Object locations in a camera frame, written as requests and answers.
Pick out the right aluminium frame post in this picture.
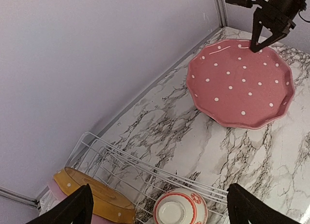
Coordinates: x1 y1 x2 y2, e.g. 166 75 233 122
214 0 228 28

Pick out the white wire dish rack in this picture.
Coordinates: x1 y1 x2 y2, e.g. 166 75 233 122
65 132 230 224

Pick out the red patterned white bowl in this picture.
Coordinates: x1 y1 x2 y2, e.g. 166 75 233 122
153 188 208 224

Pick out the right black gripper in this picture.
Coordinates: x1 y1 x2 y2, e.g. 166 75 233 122
250 0 307 52

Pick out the maroon polka dot plate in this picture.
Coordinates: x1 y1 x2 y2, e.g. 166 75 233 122
186 39 295 130

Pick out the yellow polka dot plate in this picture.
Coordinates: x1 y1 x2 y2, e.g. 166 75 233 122
53 167 136 224

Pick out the pink plate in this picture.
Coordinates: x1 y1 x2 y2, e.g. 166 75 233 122
46 179 110 224

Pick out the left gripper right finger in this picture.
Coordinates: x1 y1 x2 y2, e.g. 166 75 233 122
227 183 297 224

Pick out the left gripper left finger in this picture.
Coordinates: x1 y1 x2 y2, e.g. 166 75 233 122
28 184 93 224

